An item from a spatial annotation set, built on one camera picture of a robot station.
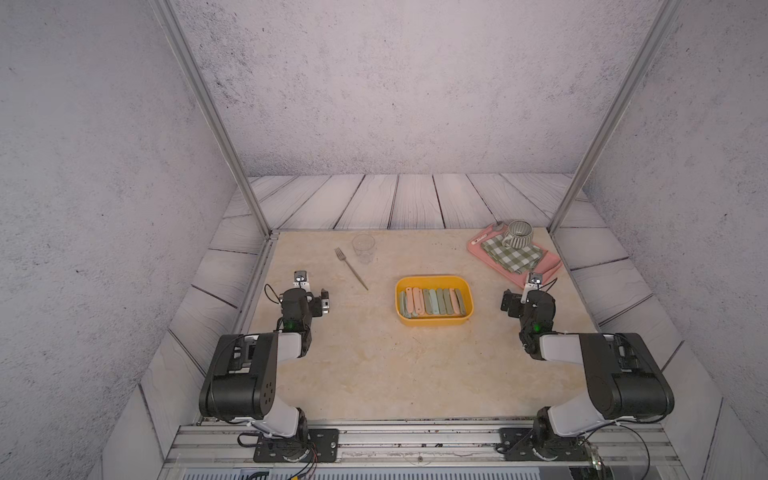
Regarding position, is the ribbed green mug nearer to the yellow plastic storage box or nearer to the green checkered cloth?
the green checkered cloth

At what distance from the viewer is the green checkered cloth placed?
110 cm

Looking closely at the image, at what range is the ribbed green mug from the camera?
3.63 ft

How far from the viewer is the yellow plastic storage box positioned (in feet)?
3.19

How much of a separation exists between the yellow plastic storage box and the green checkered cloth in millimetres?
206

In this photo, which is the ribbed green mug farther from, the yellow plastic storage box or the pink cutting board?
the yellow plastic storage box

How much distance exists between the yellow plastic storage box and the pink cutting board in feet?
0.60

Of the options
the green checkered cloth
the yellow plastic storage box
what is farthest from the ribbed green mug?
the yellow plastic storage box

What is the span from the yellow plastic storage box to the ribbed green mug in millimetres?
260

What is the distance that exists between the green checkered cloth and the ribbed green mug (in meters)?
0.02

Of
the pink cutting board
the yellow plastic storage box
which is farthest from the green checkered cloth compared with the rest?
the yellow plastic storage box

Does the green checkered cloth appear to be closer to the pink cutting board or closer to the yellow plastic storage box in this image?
the pink cutting board

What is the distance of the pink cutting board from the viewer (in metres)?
1.10

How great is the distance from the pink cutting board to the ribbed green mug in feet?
0.19
